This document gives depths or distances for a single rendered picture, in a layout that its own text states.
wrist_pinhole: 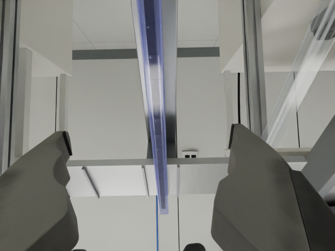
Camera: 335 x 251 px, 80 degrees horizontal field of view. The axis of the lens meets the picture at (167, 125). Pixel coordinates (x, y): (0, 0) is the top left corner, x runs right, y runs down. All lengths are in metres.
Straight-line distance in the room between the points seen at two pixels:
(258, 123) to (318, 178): 0.21
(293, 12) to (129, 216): 1.95
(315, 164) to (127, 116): 1.78
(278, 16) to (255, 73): 0.17
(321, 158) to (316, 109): 2.06
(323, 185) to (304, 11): 0.46
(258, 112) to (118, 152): 1.63
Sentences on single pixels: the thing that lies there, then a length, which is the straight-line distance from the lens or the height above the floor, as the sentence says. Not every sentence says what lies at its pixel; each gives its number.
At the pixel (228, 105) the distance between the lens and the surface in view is 1.01.
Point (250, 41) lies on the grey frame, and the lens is 0.65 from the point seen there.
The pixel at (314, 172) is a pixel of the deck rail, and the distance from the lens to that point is 0.47.
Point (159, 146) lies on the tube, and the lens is 0.20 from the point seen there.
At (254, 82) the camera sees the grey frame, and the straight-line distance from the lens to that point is 0.61.
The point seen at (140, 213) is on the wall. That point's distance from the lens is 2.12.
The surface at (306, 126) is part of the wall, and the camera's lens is 2.42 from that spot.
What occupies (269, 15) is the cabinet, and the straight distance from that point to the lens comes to 0.69.
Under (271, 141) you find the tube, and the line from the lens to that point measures 0.22.
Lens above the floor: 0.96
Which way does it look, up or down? 5 degrees down
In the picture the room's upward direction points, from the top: 179 degrees clockwise
